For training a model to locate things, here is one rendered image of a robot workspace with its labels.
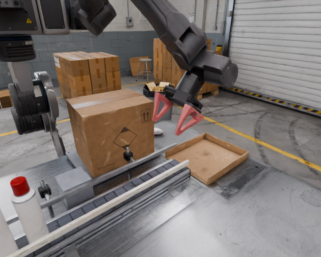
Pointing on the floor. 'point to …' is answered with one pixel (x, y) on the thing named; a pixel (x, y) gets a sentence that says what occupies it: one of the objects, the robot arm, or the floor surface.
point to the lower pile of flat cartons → (0, 99)
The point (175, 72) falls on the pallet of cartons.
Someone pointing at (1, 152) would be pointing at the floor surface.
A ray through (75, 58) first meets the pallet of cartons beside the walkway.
